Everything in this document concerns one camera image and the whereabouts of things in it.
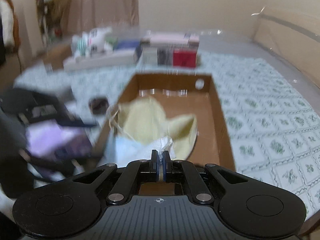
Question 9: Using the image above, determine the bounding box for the purple tissue pack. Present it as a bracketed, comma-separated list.
[25, 120, 92, 161]

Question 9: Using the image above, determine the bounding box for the white tissue sheet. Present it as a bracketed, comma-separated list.
[99, 135, 176, 167]

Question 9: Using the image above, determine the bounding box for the cream yellow towel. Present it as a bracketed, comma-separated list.
[109, 97, 197, 160]

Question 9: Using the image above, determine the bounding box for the black red round pad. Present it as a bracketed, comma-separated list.
[88, 96, 109, 115]

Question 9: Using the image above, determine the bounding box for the floral tablecloth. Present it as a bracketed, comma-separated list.
[14, 51, 319, 217]

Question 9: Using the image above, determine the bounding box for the brown cardboard tray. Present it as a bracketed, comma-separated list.
[93, 73, 236, 196]

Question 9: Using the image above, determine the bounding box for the white bunny plush toy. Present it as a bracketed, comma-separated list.
[71, 27, 113, 59]

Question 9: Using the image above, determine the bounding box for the white blue flat box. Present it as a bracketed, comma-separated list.
[63, 40, 142, 71]

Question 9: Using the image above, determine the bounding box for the stack of books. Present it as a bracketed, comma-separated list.
[140, 33, 200, 68]

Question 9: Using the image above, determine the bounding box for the beige curtain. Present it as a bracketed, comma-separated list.
[60, 0, 139, 34]

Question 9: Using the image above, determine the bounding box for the large plastic wrapped cardboard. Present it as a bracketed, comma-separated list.
[251, 7, 320, 87]

